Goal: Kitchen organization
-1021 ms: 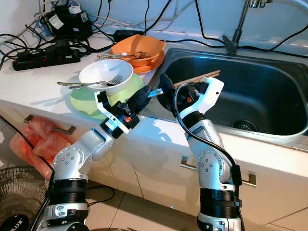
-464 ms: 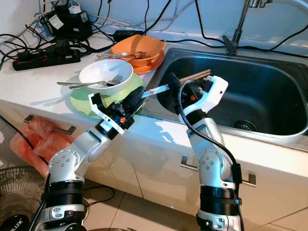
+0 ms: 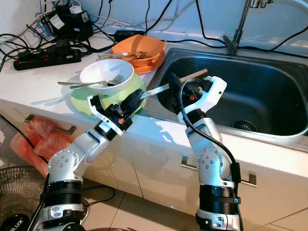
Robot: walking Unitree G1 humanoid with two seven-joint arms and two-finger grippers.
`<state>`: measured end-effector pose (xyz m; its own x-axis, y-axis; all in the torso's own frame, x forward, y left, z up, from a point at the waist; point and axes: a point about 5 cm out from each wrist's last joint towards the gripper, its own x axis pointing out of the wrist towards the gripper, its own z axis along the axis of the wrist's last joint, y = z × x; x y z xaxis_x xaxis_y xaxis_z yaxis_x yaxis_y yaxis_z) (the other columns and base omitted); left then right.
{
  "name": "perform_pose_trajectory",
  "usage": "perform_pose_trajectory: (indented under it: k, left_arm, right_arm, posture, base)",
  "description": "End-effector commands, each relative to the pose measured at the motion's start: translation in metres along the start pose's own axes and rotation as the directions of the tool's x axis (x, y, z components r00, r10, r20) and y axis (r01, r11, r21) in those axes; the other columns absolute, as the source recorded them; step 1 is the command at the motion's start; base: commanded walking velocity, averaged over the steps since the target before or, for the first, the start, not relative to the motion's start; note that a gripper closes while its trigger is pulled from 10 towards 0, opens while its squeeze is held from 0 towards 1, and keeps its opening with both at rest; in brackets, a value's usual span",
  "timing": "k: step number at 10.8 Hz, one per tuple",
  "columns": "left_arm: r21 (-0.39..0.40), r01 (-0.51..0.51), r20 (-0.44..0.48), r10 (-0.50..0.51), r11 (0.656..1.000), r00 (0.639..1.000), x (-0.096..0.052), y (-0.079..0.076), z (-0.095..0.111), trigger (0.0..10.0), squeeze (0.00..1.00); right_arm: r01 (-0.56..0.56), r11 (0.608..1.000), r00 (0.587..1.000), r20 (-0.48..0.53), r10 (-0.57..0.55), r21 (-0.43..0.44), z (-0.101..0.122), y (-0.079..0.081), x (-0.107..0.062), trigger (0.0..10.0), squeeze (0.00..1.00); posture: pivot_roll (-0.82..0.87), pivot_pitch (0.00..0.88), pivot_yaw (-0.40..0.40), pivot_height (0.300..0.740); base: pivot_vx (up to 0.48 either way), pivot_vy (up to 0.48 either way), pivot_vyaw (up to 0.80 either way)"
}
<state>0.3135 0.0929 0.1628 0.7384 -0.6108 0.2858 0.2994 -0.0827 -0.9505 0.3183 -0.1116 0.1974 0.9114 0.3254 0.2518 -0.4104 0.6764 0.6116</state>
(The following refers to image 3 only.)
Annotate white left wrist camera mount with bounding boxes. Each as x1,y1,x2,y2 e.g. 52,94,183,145
88,95,127,139

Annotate black floor fan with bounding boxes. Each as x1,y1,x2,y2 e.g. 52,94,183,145
0,165,91,231

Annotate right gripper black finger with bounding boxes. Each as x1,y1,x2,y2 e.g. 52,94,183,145
177,72,189,98
169,73,180,101

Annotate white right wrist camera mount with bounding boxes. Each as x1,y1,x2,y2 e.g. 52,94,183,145
178,76,228,125

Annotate stainless steel sink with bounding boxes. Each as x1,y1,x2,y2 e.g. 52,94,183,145
140,47,308,154

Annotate red plastic bag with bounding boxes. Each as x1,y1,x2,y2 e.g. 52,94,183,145
24,115,77,167

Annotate white kitchen base cabinet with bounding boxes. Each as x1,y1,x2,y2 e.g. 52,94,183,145
0,101,308,231

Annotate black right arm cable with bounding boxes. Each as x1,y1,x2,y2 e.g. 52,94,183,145
180,77,242,187

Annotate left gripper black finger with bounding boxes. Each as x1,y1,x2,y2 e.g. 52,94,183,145
131,88,145,114
124,91,138,116

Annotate long black power cable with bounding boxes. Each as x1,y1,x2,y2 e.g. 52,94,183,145
0,48,52,186

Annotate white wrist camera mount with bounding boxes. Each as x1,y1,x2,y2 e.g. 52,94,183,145
88,95,127,139
178,76,228,125

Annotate wooden handled knife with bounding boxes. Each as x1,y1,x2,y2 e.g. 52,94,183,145
142,68,209,99

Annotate light green plate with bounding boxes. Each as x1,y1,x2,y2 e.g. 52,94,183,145
70,73,147,118

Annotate steel fork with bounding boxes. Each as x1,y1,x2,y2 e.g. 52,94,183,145
57,74,125,90

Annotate black power adapter block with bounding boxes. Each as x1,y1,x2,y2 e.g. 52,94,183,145
46,4,92,40

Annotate black power strip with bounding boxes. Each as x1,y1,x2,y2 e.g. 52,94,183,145
13,46,82,71

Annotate steel faucet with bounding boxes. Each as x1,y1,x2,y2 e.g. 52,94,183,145
223,0,275,55

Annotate orange plastic bowl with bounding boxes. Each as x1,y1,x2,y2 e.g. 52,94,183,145
111,34,167,68

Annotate orange plastic plate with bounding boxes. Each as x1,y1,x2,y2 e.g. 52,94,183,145
132,55,165,74

